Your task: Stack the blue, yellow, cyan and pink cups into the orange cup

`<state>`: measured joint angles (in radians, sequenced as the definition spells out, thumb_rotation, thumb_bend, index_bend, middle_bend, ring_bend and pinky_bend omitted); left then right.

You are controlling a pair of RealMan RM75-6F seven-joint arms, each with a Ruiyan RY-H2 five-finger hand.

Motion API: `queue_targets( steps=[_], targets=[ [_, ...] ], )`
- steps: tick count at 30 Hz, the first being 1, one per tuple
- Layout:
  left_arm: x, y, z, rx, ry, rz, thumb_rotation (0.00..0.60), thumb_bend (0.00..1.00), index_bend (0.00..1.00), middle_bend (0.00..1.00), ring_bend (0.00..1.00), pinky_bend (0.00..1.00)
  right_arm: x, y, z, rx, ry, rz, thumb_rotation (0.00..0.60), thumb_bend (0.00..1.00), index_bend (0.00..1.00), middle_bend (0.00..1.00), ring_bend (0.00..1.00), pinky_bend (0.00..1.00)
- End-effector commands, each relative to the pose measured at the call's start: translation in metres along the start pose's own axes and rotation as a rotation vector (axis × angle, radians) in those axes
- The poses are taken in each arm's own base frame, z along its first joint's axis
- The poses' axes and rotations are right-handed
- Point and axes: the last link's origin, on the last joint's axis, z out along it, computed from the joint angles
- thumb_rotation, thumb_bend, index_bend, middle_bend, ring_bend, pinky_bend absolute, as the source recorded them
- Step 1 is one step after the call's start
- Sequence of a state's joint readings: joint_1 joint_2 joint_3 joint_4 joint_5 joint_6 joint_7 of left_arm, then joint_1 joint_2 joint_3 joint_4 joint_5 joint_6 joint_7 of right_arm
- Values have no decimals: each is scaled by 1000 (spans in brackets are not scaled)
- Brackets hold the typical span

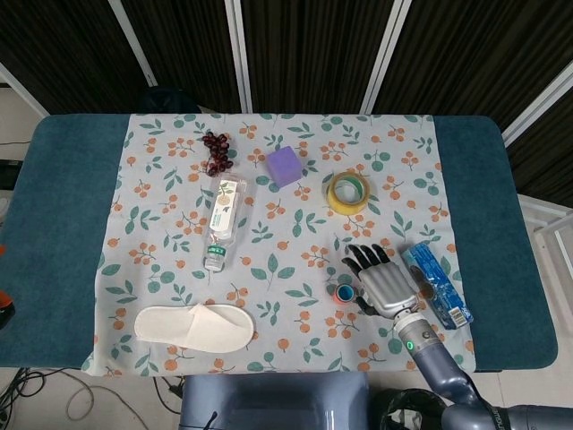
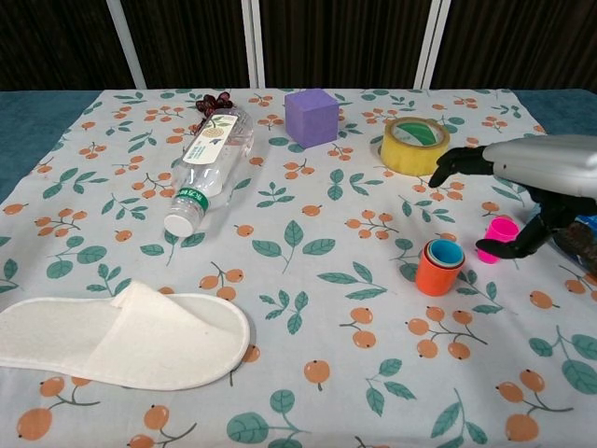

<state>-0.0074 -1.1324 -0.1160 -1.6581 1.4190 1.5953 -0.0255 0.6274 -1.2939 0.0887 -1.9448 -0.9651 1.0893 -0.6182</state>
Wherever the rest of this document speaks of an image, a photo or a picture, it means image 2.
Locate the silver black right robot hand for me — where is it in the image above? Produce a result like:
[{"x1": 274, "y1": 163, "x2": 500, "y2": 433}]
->
[{"x1": 428, "y1": 134, "x2": 597, "y2": 260}]

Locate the pink plastic cup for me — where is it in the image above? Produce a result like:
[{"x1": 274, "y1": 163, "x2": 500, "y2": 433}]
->
[{"x1": 477, "y1": 216, "x2": 521, "y2": 265}]

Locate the light blue plastic cup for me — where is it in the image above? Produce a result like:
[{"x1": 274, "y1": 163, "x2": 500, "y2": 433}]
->
[{"x1": 427, "y1": 239, "x2": 464, "y2": 273}]

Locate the blue biscuit package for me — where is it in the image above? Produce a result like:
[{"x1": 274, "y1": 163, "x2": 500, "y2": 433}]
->
[{"x1": 554, "y1": 212, "x2": 597, "y2": 274}]

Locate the yellow packing tape roll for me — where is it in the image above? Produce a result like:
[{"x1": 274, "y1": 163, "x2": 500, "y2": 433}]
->
[{"x1": 380, "y1": 116, "x2": 451, "y2": 177}]

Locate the orange plastic cup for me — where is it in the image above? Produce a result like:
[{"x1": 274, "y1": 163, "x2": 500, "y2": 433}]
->
[{"x1": 416, "y1": 238, "x2": 465, "y2": 297}]

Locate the purple foam cube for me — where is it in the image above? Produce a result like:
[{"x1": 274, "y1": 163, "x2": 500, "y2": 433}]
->
[{"x1": 284, "y1": 88, "x2": 340, "y2": 149}]

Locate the floral print tablecloth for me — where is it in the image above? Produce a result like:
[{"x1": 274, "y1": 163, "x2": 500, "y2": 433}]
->
[{"x1": 0, "y1": 87, "x2": 597, "y2": 448}]

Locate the clear plastic water bottle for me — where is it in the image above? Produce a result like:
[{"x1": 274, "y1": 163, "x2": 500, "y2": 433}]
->
[{"x1": 162, "y1": 107, "x2": 257, "y2": 237}]

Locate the dark red grape bunch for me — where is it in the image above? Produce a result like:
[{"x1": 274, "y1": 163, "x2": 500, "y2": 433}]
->
[{"x1": 191, "y1": 91, "x2": 234, "y2": 134}]

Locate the white cloth slipper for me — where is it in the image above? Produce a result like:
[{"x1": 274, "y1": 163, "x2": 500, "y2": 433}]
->
[{"x1": 0, "y1": 279, "x2": 252, "y2": 391}]

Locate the teal table cover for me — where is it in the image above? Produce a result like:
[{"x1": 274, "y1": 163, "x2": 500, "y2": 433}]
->
[{"x1": 0, "y1": 87, "x2": 597, "y2": 206}]

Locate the white screen frame post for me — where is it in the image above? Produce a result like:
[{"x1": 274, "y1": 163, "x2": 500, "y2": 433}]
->
[
  {"x1": 105, "y1": 0, "x2": 148, "y2": 90},
  {"x1": 241, "y1": 0, "x2": 267, "y2": 89},
  {"x1": 413, "y1": 0, "x2": 451, "y2": 89}
]

